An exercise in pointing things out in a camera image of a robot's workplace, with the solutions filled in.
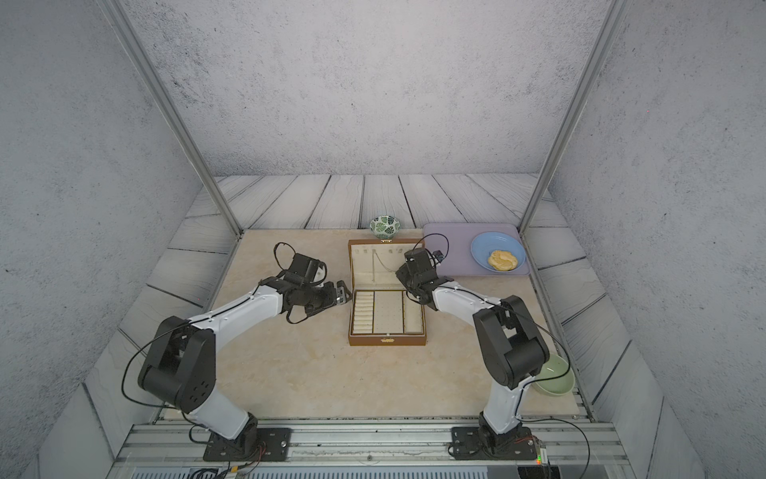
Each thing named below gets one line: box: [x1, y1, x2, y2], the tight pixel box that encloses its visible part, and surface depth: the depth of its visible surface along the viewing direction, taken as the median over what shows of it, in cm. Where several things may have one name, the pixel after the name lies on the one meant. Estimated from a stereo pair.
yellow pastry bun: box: [487, 249, 519, 272], surface depth 109 cm
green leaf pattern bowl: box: [369, 214, 401, 244], surface depth 121 cm
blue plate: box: [469, 231, 527, 273], surface depth 115 cm
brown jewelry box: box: [348, 238, 427, 347], surface depth 93 cm
